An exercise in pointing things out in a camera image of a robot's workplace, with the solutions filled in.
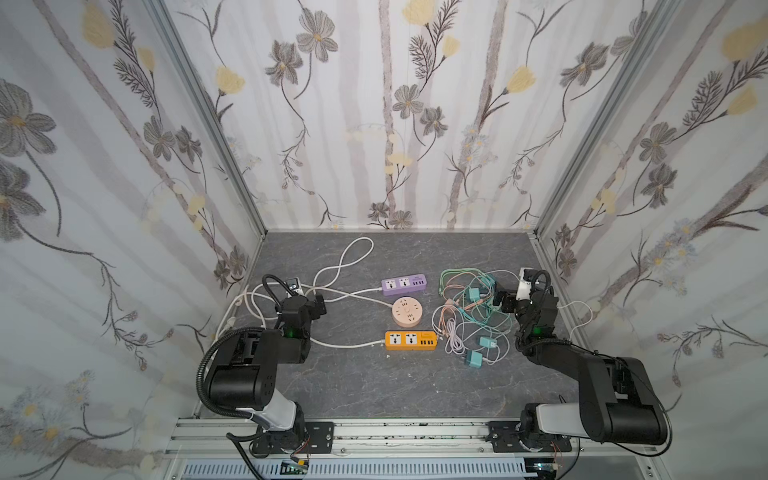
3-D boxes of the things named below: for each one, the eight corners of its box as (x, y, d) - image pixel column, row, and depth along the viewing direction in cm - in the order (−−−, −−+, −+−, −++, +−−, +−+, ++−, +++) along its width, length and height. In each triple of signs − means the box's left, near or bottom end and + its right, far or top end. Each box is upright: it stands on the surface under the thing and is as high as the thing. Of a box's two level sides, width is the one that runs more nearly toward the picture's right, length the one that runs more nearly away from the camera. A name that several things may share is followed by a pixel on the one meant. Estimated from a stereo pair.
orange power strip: (385, 351, 91) (385, 346, 88) (385, 336, 94) (385, 331, 91) (437, 351, 91) (438, 346, 88) (435, 336, 94) (437, 331, 92)
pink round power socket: (392, 327, 96) (392, 323, 93) (392, 301, 102) (392, 296, 100) (422, 327, 96) (423, 323, 93) (420, 301, 102) (421, 296, 100)
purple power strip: (382, 296, 104) (382, 290, 101) (380, 285, 106) (380, 280, 104) (427, 288, 106) (428, 282, 103) (423, 278, 109) (424, 272, 106)
